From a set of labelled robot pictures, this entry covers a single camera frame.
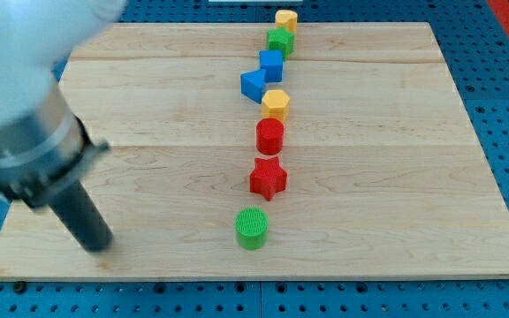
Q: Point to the blue triangle block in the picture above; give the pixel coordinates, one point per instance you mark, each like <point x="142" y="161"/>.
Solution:
<point x="252" y="84"/>

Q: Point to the wooden board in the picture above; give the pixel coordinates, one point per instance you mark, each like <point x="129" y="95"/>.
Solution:
<point x="386" y="177"/>

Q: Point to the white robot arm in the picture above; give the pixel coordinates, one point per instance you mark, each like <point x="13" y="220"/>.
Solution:
<point x="34" y="36"/>

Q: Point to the yellow hexagon block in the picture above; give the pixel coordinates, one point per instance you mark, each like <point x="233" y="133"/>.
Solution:
<point x="276" y="104"/>

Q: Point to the blue cube block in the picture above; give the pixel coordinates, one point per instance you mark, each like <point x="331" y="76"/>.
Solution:
<point x="271" y="61"/>

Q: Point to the green cylinder block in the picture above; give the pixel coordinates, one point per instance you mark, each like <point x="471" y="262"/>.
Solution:
<point x="251" y="226"/>

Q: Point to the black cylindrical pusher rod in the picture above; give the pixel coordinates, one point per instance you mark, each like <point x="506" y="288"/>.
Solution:
<point x="76" y="210"/>

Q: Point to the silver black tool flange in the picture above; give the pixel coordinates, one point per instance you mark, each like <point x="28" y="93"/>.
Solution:
<point x="44" y="151"/>

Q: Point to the yellow heart block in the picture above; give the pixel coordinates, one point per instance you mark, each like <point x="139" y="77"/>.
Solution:
<point x="287" y="19"/>

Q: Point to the green star block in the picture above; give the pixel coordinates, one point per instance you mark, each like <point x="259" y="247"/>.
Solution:
<point x="281" y="39"/>

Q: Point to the red star block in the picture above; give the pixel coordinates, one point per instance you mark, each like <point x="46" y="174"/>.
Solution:
<point x="267" y="178"/>

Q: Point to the red cylinder block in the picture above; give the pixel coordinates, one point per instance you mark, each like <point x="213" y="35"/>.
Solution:
<point x="269" y="136"/>

